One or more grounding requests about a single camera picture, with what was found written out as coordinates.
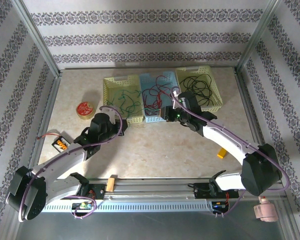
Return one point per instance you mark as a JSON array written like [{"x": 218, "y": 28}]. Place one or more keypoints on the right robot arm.
[{"x": 260, "y": 172}]

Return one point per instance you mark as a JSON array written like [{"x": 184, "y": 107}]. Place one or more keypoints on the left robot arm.
[{"x": 52, "y": 172}]

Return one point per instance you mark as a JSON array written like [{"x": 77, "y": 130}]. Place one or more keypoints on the blue plastic basket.
[{"x": 150, "y": 117}]

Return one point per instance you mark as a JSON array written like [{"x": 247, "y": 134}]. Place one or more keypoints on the round red tin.
[{"x": 85, "y": 110}]

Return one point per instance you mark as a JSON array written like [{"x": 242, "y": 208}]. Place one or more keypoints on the yellow plastic basket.
[
  {"x": 115, "y": 82},
  {"x": 215, "y": 105}
]

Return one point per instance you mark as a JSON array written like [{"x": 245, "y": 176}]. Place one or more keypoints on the black board with orange connectors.
[{"x": 61, "y": 144}]

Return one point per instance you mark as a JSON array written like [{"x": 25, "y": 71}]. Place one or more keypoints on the yellow block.
[{"x": 222, "y": 153}]

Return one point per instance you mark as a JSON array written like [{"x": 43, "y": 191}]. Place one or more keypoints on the wooden block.
[{"x": 111, "y": 184}]

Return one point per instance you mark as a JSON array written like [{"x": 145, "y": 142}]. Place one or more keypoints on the small electronics board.
[
  {"x": 220, "y": 204},
  {"x": 83, "y": 205}
]

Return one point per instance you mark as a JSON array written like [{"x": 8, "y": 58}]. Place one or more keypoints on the pink plastic bottle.
[{"x": 266, "y": 211}]

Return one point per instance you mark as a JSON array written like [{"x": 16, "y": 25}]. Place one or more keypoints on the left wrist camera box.
[{"x": 112, "y": 113}]

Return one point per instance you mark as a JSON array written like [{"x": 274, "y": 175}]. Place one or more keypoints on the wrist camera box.
[
  {"x": 112, "y": 113},
  {"x": 176, "y": 96}
]

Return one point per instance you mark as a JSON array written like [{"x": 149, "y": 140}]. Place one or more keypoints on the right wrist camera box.
[{"x": 176, "y": 96}]

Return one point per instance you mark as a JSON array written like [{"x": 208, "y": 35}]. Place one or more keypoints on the aluminium frame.
[{"x": 150, "y": 186}]

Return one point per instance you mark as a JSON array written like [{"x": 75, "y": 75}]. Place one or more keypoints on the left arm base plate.
[{"x": 97, "y": 192}]

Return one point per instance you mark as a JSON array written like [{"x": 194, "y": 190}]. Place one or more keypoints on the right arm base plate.
[{"x": 202, "y": 191}]

